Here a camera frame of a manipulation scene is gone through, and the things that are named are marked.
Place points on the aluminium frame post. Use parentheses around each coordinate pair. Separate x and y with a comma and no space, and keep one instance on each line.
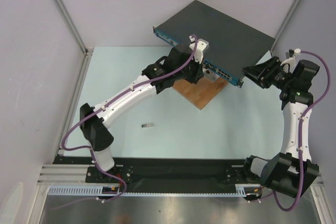
(290,13)
(70,25)

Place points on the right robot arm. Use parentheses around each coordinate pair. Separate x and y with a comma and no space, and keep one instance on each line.
(291,171)

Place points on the white slotted cable duct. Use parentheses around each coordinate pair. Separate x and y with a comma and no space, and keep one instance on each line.
(235,190)

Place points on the silver SFP module lower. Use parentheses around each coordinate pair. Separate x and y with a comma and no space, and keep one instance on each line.
(146,125)

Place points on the metal switch stand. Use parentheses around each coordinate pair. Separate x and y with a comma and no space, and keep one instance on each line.
(210,75)

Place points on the left aluminium frame post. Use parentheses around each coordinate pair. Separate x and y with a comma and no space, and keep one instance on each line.
(70,25)

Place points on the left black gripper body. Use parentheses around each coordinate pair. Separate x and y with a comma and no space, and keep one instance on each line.
(192,70)

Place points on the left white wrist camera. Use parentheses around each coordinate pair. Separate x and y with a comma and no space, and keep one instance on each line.
(198,47)

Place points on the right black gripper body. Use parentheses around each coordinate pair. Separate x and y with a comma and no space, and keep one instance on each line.
(266,72)

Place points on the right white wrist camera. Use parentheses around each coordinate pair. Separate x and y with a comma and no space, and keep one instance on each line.
(290,62)

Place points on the black blue network switch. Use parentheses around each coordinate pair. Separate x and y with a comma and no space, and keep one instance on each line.
(232,45)

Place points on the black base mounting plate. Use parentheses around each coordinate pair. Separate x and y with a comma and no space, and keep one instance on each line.
(167,172)

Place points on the right aluminium frame post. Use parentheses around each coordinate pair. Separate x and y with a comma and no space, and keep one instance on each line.
(290,13)

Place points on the wooden base board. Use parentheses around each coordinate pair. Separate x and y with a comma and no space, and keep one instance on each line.
(202,93)

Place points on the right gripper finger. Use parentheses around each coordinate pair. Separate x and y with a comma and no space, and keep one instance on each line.
(255,79)
(261,69)

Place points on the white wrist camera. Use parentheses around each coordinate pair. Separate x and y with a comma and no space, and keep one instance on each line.
(290,62)
(198,47)

